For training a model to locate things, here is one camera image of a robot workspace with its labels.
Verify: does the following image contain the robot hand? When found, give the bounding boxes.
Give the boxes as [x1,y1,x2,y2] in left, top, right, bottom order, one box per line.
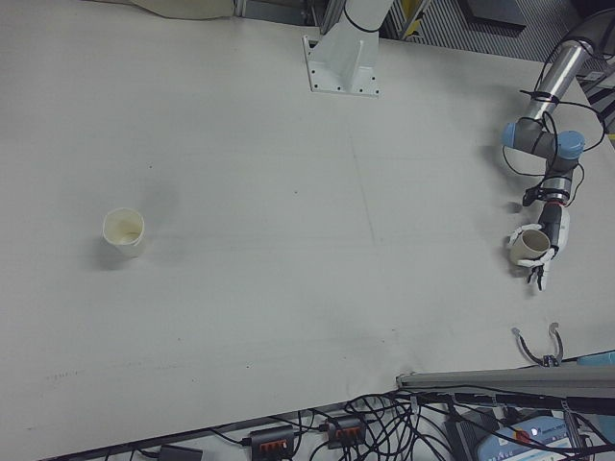
[506,206,572,292]

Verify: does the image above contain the beige cup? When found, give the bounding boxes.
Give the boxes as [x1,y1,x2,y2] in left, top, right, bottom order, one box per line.
[507,229,552,266]

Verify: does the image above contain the white paper cup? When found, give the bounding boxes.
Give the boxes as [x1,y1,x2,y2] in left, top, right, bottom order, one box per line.
[101,206,146,259]

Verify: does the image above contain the light blue plastic bin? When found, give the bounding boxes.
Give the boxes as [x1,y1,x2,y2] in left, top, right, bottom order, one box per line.
[576,352,615,369]

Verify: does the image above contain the grey teach pendant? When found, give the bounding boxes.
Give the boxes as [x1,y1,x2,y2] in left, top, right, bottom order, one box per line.
[475,415,615,461]

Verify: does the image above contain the black power brick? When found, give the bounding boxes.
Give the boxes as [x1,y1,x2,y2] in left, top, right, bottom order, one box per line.
[444,410,501,457]

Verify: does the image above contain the black box orange ports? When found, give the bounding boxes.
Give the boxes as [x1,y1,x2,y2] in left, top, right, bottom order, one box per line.
[324,415,369,450]
[247,425,297,455]

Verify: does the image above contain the small black adapter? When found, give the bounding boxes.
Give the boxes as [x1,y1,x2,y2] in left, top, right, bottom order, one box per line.
[158,444,203,461]

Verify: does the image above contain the yellow black striped post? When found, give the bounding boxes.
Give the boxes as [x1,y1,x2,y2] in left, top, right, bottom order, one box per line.
[401,0,427,39]

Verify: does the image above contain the white pedestal mount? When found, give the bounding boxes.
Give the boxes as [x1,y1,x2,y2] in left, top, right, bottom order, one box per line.
[301,0,383,99]

